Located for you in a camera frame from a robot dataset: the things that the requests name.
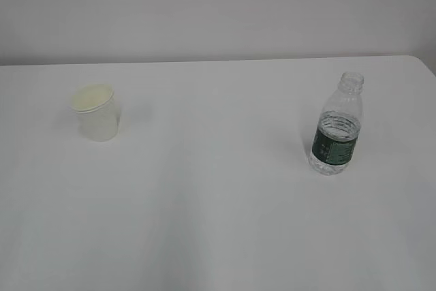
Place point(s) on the white paper cup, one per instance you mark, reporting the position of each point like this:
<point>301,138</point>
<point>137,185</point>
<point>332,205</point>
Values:
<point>95,108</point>

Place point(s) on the clear green-label water bottle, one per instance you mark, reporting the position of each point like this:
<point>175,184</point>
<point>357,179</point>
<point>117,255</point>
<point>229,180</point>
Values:
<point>338,126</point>

